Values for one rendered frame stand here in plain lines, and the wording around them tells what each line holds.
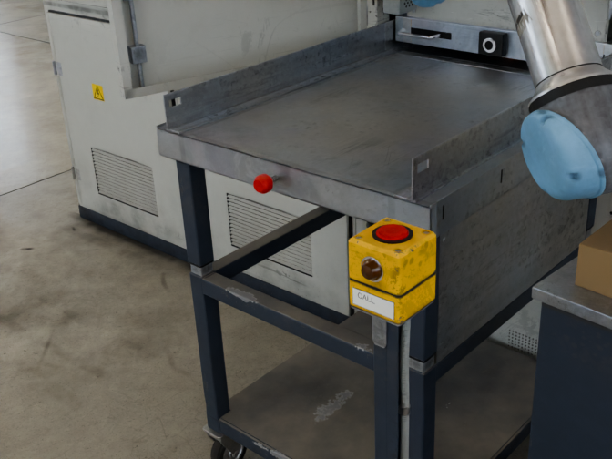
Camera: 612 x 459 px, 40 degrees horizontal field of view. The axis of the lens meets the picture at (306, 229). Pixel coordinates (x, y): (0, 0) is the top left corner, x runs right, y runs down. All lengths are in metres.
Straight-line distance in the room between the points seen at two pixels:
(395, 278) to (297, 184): 0.43
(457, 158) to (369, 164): 0.15
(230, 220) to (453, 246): 1.38
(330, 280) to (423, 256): 1.41
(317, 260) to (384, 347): 1.35
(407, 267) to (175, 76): 1.03
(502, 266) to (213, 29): 0.83
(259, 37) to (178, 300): 1.05
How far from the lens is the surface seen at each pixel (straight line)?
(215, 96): 1.68
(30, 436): 2.29
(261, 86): 1.77
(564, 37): 1.11
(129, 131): 2.91
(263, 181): 1.40
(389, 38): 2.09
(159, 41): 1.89
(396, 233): 1.03
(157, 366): 2.44
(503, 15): 1.95
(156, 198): 2.92
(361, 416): 1.91
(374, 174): 1.36
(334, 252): 2.38
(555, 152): 1.06
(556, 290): 1.24
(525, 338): 2.15
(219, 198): 2.65
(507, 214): 1.51
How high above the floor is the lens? 1.37
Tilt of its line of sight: 26 degrees down
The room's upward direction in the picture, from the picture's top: 3 degrees counter-clockwise
